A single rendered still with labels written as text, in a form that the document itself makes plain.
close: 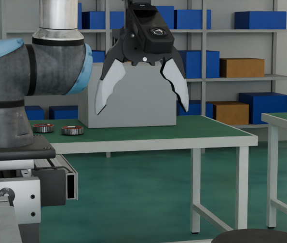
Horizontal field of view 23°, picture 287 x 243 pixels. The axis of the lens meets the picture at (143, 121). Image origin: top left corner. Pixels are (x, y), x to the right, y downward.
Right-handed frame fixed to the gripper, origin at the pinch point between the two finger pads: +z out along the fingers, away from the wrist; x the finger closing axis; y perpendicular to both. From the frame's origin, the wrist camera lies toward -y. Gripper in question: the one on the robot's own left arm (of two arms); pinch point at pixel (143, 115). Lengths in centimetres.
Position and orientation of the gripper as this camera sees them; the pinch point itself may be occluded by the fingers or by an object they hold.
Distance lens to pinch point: 112.8
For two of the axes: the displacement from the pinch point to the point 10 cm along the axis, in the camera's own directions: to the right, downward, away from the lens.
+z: 0.0, 9.9, 1.3
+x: -9.7, 0.3, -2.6
